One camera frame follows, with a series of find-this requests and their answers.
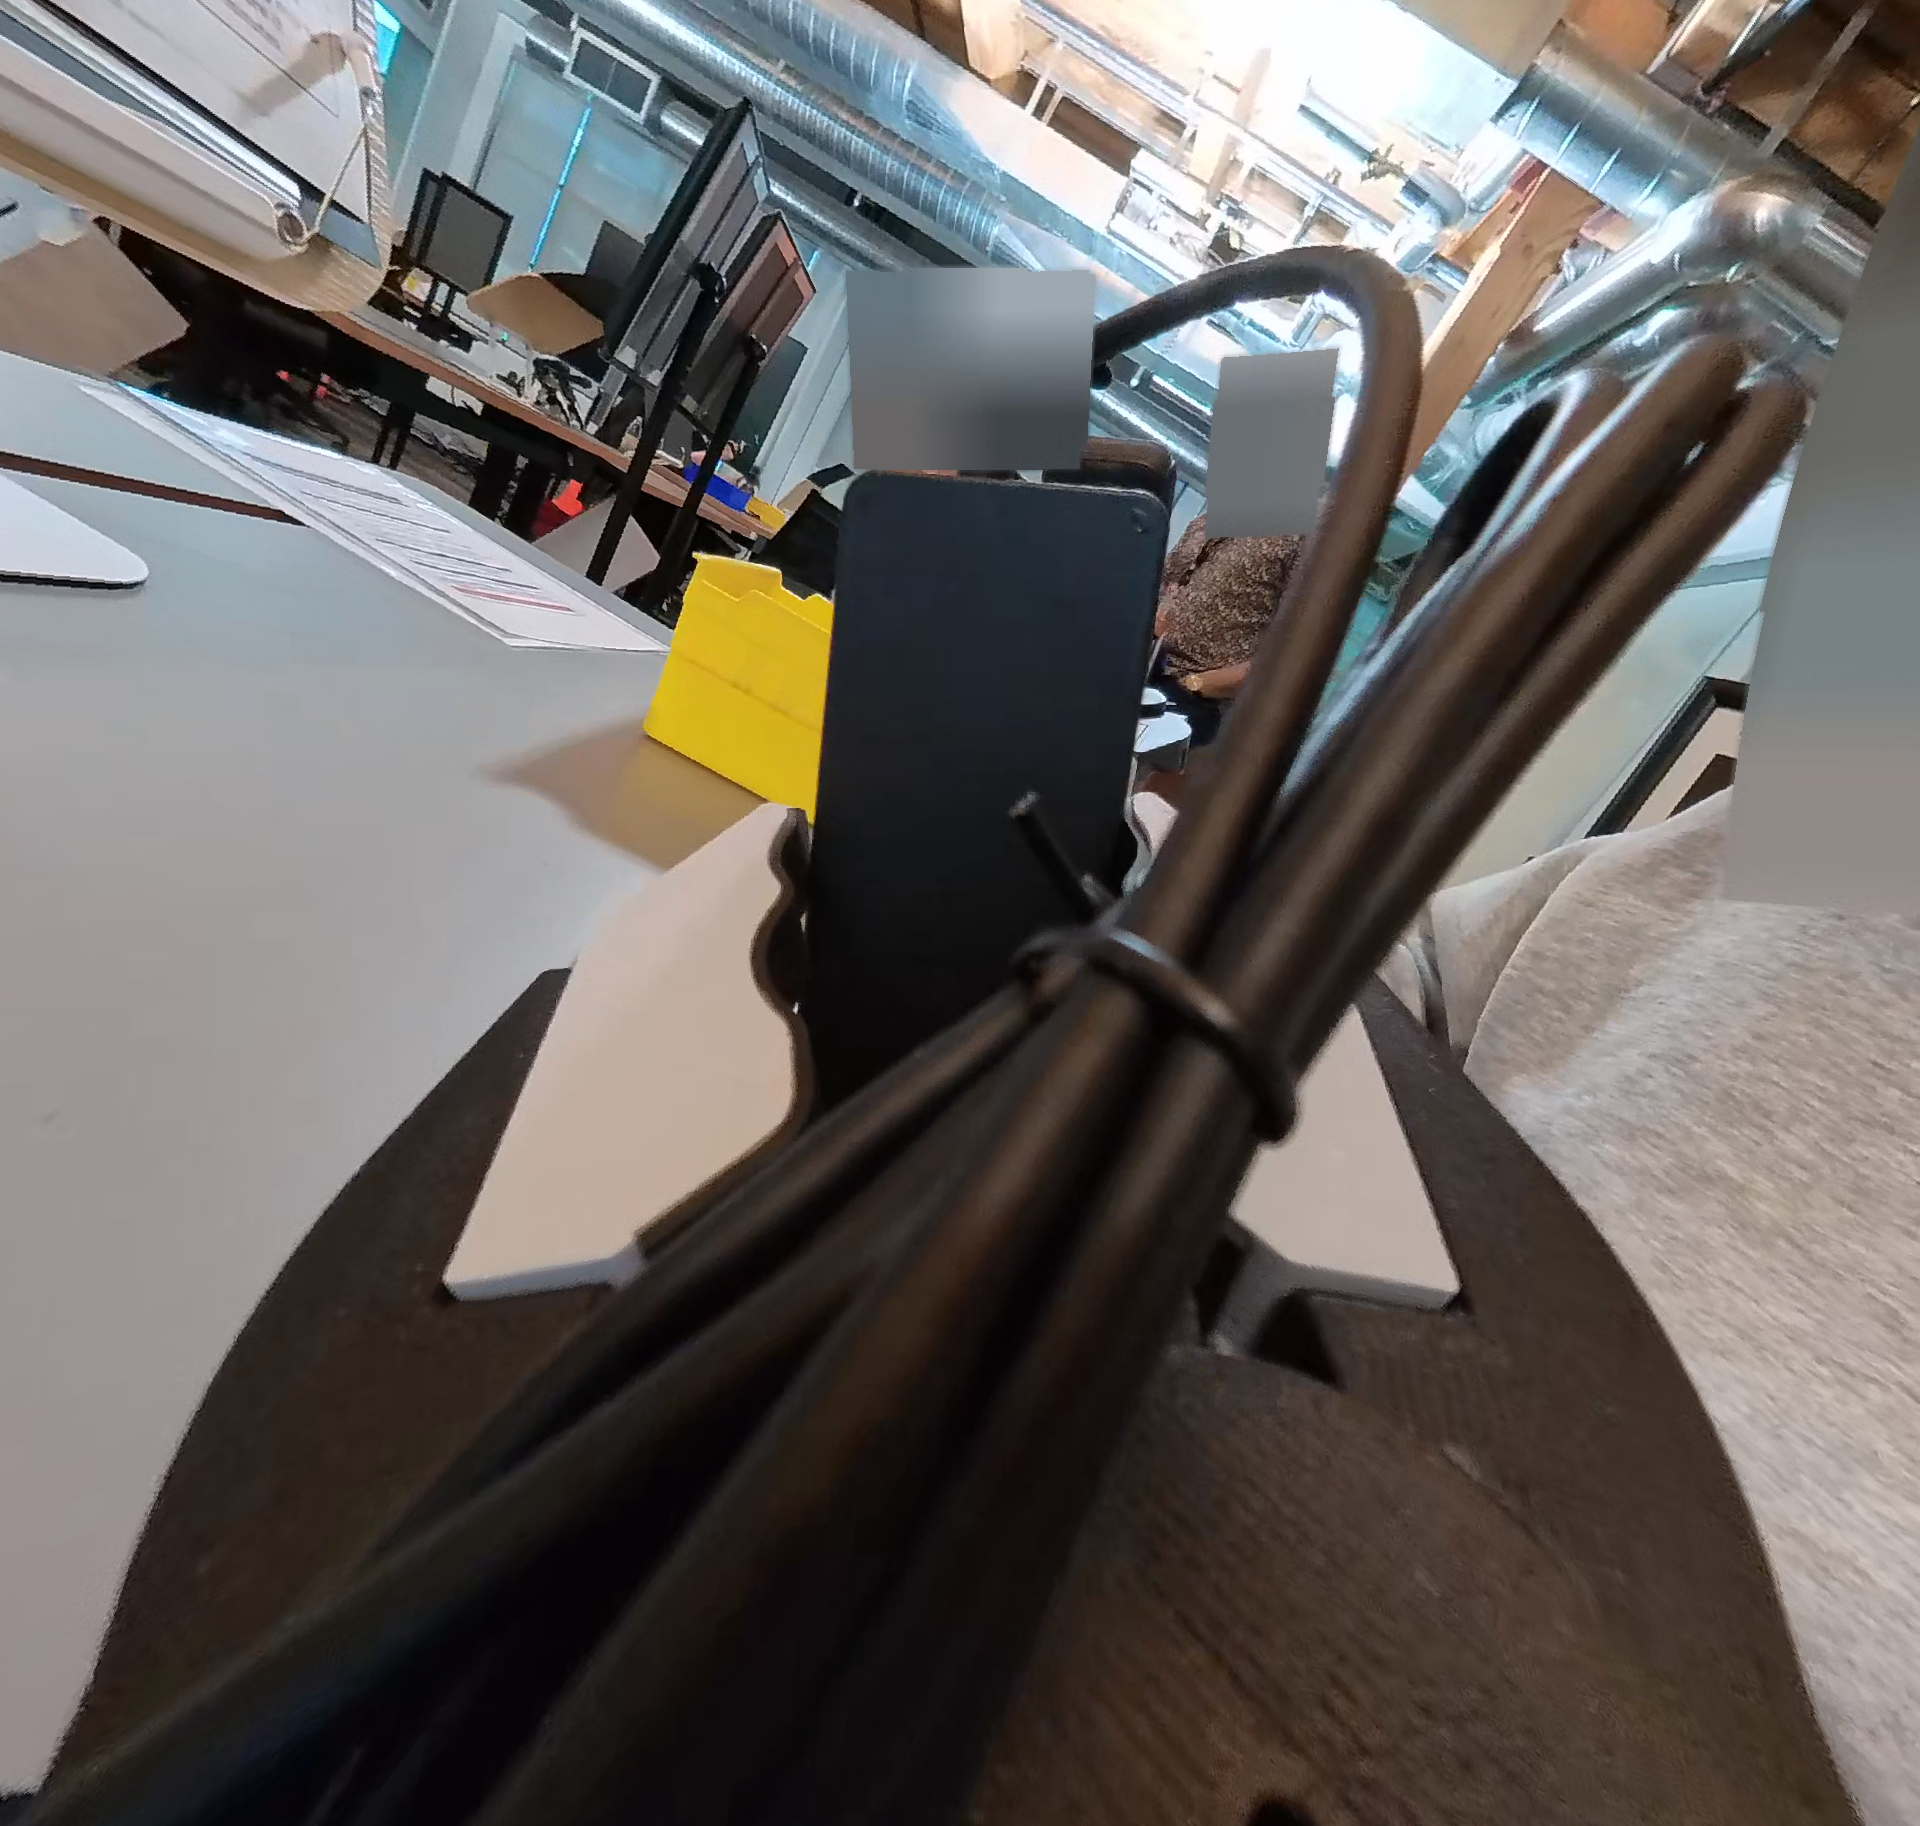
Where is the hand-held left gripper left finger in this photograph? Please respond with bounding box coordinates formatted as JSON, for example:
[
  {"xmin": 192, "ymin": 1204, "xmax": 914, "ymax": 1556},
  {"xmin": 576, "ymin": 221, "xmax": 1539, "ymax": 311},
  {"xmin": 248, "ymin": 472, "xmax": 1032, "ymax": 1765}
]
[{"xmin": 443, "ymin": 804, "xmax": 822, "ymax": 1304}]

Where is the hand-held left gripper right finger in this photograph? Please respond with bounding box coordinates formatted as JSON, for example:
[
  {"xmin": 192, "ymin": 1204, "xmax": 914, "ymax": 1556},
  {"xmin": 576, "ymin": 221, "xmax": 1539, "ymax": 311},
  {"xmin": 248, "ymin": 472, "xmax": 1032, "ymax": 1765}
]
[{"xmin": 1123, "ymin": 791, "xmax": 1465, "ymax": 1315}]

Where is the black power cable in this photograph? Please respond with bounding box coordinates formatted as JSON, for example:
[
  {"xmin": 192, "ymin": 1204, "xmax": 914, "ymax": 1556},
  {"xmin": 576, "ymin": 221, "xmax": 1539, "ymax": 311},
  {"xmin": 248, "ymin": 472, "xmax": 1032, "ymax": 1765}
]
[{"xmin": 22, "ymin": 248, "xmax": 1813, "ymax": 1826}]

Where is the black power adapter brick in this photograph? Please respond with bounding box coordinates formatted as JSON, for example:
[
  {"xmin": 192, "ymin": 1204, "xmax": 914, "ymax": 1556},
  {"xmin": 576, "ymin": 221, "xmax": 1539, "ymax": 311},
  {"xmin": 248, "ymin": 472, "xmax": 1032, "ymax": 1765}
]
[{"xmin": 807, "ymin": 472, "xmax": 1172, "ymax": 1110}]

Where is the grey desk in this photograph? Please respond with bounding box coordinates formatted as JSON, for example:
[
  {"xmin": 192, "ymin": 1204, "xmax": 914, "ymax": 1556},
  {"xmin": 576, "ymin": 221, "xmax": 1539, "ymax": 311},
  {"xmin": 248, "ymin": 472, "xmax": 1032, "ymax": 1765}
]
[{"xmin": 0, "ymin": 349, "xmax": 818, "ymax": 1790}]

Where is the person in grey sweatshirt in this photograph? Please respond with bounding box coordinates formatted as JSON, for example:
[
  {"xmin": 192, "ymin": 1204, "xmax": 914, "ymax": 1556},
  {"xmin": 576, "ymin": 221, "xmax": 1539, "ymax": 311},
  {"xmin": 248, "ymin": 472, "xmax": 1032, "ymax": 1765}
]
[{"xmin": 1380, "ymin": 790, "xmax": 1920, "ymax": 1826}]

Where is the yellow plastic bin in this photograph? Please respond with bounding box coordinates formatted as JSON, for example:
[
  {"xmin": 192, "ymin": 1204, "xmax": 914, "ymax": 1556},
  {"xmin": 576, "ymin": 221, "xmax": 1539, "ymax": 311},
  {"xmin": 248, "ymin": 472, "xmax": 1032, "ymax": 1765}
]
[{"xmin": 643, "ymin": 554, "xmax": 837, "ymax": 801}]

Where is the laminated paper sheet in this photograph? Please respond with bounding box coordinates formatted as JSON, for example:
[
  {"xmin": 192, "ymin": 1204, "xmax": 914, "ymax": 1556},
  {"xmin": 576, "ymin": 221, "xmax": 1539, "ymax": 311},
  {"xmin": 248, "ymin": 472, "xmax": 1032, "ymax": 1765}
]
[{"xmin": 81, "ymin": 385, "xmax": 671, "ymax": 654}]

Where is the black monitor stand pole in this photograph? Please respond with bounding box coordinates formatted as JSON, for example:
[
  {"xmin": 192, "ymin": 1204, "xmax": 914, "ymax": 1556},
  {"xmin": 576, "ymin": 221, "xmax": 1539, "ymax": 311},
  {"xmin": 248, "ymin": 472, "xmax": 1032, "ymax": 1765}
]
[{"xmin": 584, "ymin": 257, "xmax": 721, "ymax": 589}]

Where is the long wooden background table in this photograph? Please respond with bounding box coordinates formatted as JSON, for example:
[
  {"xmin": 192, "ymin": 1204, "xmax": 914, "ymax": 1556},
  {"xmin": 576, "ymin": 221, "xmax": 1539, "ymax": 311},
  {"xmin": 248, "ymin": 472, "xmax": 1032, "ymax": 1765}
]
[{"xmin": 321, "ymin": 303, "xmax": 781, "ymax": 544}]

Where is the brown-backed black monitor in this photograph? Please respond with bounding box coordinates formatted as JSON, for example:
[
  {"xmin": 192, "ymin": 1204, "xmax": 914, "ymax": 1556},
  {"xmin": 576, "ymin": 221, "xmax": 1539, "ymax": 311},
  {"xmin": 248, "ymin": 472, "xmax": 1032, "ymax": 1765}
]
[{"xmin": 702, "ymin": 212, "xmax": 821, "ymax": 431}]

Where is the open cardboard box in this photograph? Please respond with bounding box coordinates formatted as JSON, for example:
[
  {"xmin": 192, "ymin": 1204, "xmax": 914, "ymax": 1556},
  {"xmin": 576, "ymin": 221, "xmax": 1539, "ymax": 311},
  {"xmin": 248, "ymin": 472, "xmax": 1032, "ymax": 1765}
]
[{"xmin": 465, "ymin": 270, "xmax": 635, "ymax": 361}]

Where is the white flat stand base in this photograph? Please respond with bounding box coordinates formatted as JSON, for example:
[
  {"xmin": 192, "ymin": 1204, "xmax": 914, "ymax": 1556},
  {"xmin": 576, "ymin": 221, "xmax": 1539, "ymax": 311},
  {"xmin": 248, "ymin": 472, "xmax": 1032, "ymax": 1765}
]
[{"xmin": 0, "ymin": 473, "xmax": 150, "ymax": 591}]

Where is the large black monitor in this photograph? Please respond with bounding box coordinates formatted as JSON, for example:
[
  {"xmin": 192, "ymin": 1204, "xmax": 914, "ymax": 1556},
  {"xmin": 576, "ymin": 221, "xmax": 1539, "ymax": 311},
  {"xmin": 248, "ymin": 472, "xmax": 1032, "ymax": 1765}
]
[{"xmin": 600, "ymin": 101, "xmax": 770, "ymax": 375}]

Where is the small black monitor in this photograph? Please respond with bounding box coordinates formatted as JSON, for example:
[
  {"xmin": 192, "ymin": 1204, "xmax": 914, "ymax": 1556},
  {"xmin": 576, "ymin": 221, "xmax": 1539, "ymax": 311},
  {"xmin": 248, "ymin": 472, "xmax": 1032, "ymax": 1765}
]
[{"xmin": 405, "ymin": 170, "xmax": 511, "ymax": 292}]

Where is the white board with paper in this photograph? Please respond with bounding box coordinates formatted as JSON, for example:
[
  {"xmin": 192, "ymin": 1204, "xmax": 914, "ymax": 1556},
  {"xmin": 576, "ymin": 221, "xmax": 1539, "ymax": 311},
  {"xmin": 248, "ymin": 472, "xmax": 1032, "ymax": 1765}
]
[{"xmin": 0, "ymin": 0, "xmax": 396, "ymax": 269}]

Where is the black cable tie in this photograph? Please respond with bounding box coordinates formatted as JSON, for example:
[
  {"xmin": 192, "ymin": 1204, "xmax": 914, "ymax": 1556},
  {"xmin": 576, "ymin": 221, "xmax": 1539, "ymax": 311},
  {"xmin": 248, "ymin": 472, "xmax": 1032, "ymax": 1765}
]
[{"xmin": 1006, "ymin": 794, "xmax": 1300, "ymax": 1142}]

